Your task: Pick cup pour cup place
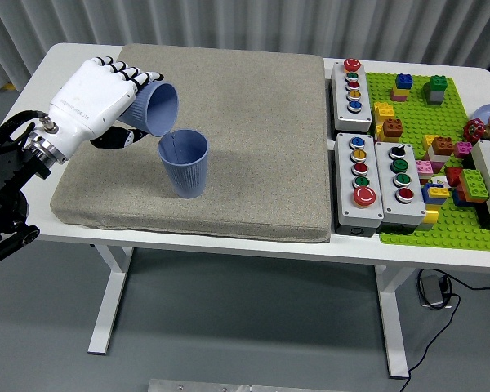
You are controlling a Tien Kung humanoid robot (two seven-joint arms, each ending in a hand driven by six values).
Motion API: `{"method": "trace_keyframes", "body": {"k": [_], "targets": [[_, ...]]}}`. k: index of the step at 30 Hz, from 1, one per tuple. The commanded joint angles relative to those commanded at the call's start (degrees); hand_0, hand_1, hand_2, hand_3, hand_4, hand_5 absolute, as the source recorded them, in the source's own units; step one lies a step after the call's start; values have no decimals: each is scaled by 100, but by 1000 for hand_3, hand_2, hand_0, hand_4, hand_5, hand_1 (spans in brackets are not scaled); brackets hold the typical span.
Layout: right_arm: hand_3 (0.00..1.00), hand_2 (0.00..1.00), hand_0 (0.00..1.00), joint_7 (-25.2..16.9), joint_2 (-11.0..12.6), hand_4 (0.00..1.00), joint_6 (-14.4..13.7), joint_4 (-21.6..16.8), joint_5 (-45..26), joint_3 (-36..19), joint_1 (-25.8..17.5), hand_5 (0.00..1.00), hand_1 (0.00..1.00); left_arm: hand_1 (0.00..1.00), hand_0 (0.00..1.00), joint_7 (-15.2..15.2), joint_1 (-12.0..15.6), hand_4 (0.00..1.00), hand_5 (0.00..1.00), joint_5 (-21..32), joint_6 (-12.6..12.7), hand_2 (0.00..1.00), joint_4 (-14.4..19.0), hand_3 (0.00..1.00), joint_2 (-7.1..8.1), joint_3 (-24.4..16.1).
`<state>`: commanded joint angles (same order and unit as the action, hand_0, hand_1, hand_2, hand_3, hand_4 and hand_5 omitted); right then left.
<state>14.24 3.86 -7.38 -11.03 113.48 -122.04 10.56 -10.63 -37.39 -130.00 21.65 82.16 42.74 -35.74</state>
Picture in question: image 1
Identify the red flower-shaped toy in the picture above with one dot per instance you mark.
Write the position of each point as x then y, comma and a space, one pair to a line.
473, 130

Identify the grey power adapter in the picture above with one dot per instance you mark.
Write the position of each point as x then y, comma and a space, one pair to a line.
430, 290

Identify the brown toy brick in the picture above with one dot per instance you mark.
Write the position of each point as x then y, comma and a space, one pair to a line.
393, 128

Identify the white table leg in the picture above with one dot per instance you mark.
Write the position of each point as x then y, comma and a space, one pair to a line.
392, 318
110, 302

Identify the light green toy brick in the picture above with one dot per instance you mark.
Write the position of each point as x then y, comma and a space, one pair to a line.
473, 183

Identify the yellow round toy brick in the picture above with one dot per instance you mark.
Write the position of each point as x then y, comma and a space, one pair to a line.
430, 214

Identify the magenta toy brick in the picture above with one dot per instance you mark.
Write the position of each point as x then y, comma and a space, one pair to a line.
462, 150

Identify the grey pleated curtain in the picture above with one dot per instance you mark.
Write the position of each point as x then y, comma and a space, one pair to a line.
228, 20

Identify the orange toy brick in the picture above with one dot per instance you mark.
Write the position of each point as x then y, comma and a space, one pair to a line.
443, 145
473, 199

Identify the light blue plate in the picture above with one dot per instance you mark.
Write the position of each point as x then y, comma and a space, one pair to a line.
484, 112

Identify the grey four-button control box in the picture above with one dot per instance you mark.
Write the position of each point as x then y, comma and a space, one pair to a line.
404, 212

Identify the white toy brick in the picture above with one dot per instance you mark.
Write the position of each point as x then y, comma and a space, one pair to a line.
437, 158

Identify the grey five-button control box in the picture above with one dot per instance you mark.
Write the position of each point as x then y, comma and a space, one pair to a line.
351, 212
351, 118

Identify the blue ribbed plastic cup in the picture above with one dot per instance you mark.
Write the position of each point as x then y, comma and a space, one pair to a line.
163, 108
185, 175

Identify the green studded baseplate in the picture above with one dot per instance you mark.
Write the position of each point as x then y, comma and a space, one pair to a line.
412, 118

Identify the pink toy brick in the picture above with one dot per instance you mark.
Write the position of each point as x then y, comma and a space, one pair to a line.
398, 98
424, 166

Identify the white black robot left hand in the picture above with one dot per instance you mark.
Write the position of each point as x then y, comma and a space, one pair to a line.
90, 98

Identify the red toy brick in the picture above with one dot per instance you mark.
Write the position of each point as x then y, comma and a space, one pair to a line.
454, 177

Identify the blue toy brick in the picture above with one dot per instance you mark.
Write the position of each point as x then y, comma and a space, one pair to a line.
457, 199
426, 196
404, 81

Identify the grey-brown fabric mat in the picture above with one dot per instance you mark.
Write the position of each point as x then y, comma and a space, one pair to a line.
237, 143

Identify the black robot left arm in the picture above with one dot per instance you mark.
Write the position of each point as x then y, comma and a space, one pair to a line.
0, 163

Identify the grey toy brick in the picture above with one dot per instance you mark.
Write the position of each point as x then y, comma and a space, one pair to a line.
435, 98

